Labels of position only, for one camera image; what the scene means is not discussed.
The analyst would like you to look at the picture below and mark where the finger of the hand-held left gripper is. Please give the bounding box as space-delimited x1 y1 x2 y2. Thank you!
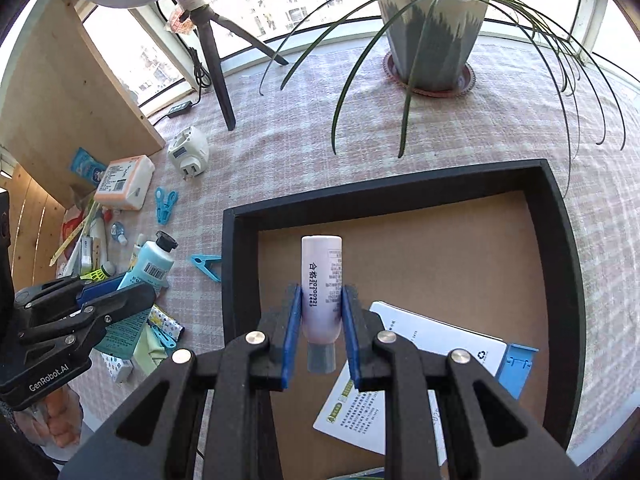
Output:
14 274 128 333
17 282 157 367

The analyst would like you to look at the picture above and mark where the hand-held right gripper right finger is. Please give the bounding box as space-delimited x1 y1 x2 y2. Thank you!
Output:
341 284 583 480

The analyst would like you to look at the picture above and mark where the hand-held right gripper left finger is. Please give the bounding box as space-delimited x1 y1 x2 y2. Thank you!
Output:
60 282 303 480

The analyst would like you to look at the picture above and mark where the white lotion bottle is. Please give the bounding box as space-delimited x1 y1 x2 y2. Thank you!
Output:
300 234 345 375

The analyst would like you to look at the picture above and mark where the black storage tray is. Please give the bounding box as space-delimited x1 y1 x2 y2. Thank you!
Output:
222 158 587 453

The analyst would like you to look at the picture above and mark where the plaid cloth covered desktop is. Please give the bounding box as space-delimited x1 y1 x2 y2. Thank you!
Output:
50 35 640 466

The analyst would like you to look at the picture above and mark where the person's left hand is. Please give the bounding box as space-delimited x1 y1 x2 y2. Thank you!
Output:
27 387 83 448

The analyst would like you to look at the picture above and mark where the teal packet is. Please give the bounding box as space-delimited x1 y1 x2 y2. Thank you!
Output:
92 305 151 356

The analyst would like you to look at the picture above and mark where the light blue tube black cap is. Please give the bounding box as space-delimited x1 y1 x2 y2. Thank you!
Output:
117 231 179 306

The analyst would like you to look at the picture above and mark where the white sunscreen tube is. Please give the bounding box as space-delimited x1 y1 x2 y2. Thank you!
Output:
82 207 108 266

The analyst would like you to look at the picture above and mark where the yellow printed ribbon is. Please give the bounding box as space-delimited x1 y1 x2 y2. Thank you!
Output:
50 200 96 267

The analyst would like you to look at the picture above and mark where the red printed packet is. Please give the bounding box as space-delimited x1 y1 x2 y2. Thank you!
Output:
61 205 86 261

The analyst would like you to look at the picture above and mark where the white printed leaflet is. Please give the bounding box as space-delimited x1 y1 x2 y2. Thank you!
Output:
313 301 508 466

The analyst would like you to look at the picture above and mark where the wooden side panel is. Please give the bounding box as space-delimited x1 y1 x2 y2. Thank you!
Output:
10 162 68 281

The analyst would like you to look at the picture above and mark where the blue plastic clip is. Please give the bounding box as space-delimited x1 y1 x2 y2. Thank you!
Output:
190 255 222 282
497 342 540 401

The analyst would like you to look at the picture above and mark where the light blue clothespin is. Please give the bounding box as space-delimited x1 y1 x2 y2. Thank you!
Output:
154 187 179 225

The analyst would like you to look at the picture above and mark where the orange white tissue pack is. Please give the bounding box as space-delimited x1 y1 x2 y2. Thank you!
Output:
93 155 155 211

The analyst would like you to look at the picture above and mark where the blue tissue packet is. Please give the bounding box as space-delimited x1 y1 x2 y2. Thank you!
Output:
69 147 107 188

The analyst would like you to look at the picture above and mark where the white plug adapter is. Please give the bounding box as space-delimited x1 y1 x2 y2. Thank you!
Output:
167 126 210 180

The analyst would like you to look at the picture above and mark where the black tripod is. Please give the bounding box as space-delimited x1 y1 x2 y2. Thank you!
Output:
170 0 290 132

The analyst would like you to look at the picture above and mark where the red plant saucer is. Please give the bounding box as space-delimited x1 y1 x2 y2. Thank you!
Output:
382 51 475 98

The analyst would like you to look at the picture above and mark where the potted spider plant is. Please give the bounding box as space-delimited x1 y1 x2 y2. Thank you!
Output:
260 0 628 196

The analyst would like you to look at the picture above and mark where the black power cable with switch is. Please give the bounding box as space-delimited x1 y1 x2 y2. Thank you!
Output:
150 45 213 126

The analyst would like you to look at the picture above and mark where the white window frame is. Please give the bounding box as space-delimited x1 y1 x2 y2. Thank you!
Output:
80 0 640 111

